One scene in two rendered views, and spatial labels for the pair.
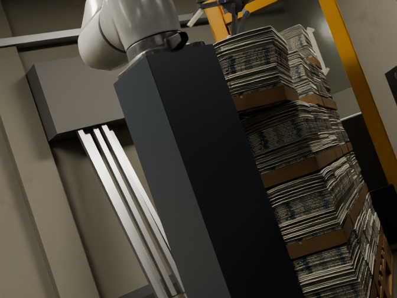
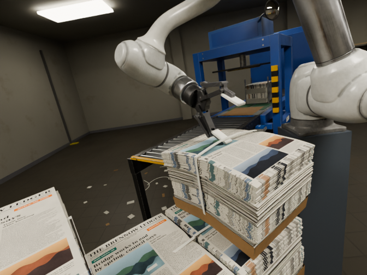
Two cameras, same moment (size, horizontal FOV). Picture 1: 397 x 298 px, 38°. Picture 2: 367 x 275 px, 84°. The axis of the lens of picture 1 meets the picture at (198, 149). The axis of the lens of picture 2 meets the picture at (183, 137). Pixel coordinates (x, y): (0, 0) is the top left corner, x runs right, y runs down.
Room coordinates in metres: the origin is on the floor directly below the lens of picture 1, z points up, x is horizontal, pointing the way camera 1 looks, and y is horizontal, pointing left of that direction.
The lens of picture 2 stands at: (2.45, 0.10, 1.29)
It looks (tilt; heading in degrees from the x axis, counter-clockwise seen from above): 16 degrees down; 218
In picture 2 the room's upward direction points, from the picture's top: 9 degrees counter-clockwise
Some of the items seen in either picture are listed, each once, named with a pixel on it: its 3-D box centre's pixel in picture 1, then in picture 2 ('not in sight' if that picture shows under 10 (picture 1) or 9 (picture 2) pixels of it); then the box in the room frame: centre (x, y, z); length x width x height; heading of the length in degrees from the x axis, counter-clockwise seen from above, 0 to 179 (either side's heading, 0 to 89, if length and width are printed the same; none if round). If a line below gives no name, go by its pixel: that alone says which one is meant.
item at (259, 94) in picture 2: not in sight; (259, 91); (-0.65, -0.80, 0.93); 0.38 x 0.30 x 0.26; 179
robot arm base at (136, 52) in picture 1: (161, 51); (308, 121); (1.44, 0.00, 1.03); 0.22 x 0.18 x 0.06; 34
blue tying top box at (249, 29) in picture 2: not in sight; (241, 36); (-0.08, -0.81, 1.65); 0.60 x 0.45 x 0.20; 89
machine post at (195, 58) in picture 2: not in sight; (205, 117); (0.21, -1.25, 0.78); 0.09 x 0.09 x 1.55; 89
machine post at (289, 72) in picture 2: not in sight; (289, 104); (-0.38, -0.37, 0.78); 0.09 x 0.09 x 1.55; 89
